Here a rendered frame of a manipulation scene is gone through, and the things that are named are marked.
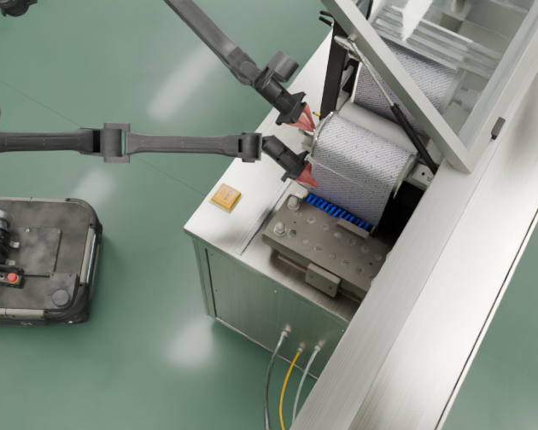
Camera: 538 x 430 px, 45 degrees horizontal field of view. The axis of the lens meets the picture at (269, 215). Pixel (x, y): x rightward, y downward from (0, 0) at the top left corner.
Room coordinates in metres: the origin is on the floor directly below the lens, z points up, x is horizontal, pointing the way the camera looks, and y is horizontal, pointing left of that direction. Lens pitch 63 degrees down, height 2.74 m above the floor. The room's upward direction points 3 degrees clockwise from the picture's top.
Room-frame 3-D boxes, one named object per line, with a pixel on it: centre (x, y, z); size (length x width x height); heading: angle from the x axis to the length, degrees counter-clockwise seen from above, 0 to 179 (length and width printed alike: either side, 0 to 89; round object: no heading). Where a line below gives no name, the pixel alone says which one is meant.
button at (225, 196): (1.01, 0.14, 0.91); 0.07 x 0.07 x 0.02; 62
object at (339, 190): (0.93, -0.22, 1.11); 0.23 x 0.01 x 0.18; 62
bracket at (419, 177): (0.90, -0.40, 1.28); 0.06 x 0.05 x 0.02; 62
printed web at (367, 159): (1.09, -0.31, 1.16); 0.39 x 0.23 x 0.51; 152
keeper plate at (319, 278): (0.71, -0.17, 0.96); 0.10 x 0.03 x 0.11; 62
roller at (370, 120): (1.08, -0.31, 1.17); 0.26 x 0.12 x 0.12; 62
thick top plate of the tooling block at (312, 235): (0.80, -0.20, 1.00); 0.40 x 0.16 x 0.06; 62
